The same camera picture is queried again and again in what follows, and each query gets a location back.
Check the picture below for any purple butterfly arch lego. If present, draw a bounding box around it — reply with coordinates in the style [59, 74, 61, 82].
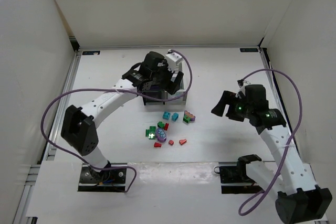
[184, 110, 196, 122]

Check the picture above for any green number four lego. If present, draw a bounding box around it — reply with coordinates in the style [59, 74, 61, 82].
[183, 115, 191, 124]

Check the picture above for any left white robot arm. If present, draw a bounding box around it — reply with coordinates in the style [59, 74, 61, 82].
[60, 50, 184, 172]

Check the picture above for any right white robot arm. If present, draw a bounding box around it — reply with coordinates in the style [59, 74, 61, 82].
[211, 84, 332, 223]

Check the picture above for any white slotted container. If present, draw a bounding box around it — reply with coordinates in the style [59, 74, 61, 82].
[164, 61, 190, 99]

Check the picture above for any black slotted container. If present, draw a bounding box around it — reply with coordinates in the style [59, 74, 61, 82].
[142, 88, 165, 106]

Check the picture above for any blue square lego stud-up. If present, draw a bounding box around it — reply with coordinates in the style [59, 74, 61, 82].
[162, 111, 171, 120]

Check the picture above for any blue square lego tilted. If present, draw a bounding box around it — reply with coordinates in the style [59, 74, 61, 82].
[171, 113, 179, 122]

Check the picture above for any dark green small lego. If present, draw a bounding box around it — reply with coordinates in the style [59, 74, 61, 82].
[157, 121, 165, 129]

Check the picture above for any green plate lego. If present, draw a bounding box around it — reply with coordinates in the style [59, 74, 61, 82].
[145, 126, 156, 140]

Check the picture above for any right blue label sticker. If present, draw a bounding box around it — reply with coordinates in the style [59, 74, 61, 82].
[239, 48, 259, 52]

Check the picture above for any purple lotus flower lego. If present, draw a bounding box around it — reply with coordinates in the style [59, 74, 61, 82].
[155, 128, 167, 143]

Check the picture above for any red curved lego right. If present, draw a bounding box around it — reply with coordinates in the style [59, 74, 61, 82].
[179, 139, 187, 145]

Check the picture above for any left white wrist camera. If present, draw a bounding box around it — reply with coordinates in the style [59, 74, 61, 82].
[164, 49, 183, 72]

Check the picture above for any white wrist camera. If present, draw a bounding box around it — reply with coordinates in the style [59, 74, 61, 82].
[235, 79, 251, 99]
[164, 49, 183, 72]

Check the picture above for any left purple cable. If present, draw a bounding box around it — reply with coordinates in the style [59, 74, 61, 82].
[41, 49, 194, 193]

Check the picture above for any purple cable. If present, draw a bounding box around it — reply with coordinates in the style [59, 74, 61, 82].
[238, 69, 301, 217]
[41, 49, 194, 193]

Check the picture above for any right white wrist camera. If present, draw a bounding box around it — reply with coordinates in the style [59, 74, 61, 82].
[235, 79, 251, 99]

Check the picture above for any right aluminium frame rail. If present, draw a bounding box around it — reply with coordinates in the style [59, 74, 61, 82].
[258, 47, 292, 135]

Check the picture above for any aluminium frame rail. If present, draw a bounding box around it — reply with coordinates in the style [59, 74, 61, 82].
[39, 50, 80, 164]
[258, 47, 292, 135]

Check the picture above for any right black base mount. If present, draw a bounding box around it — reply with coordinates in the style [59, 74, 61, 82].
[213, 165, 263, 195]

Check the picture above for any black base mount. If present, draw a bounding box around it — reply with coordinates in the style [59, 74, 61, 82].
[213, 165, 263, 195]
[77, 164, 127, 193]

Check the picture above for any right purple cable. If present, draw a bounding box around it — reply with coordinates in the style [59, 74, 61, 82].
[238, 69, 301, 217]

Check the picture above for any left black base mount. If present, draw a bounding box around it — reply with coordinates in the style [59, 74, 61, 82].
[77, 164, 127, 193]

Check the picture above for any left aluminium frame rail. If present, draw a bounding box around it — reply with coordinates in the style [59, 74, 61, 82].
[39, 50, 80, 164]

